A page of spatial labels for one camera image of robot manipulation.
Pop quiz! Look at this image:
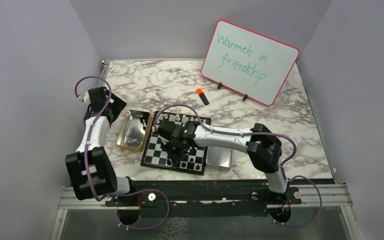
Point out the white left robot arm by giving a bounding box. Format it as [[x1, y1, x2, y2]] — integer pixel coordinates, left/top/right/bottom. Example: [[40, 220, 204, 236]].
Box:
[[65, 87, 137, 206]]

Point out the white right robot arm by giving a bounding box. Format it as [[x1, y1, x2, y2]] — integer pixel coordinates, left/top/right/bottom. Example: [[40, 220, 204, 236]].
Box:
[[154, 120, 289, 204]]

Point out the black white chess board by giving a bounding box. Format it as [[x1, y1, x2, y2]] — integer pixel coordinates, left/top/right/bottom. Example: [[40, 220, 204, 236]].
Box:
[[140, 112, 208, 176]]

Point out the black chess pieces pile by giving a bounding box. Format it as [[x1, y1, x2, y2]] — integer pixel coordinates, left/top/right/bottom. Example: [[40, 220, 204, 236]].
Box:
[[139, 119, 148, 132]]

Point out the gold tin box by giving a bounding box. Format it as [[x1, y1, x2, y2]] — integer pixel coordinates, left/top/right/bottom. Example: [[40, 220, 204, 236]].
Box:
[[116, 109, 152, 152]]

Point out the silver tin lid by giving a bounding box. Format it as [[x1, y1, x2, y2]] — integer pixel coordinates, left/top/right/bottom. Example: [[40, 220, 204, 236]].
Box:
[[206, 146, 233, 171]]

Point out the orange black highlighter marker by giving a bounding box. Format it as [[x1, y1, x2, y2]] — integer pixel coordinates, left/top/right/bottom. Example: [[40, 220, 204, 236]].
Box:
[[196, 88, 210, 106]]

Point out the pink framed whiteboard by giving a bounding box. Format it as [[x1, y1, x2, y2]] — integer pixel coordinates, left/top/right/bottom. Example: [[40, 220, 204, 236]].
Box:
[[200, 20, 300, 106]]

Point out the aluminium side rail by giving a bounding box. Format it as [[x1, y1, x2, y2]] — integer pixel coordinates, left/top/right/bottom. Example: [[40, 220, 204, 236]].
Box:
[[76, 60, 110, 173]]

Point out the black mounting base rail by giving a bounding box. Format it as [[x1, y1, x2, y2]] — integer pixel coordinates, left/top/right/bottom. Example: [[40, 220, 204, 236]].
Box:
[[69, 178, 335, 220]]

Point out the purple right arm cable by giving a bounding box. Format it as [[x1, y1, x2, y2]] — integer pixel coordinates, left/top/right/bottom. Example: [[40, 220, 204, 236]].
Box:
[[152, 104, 323, 229]]

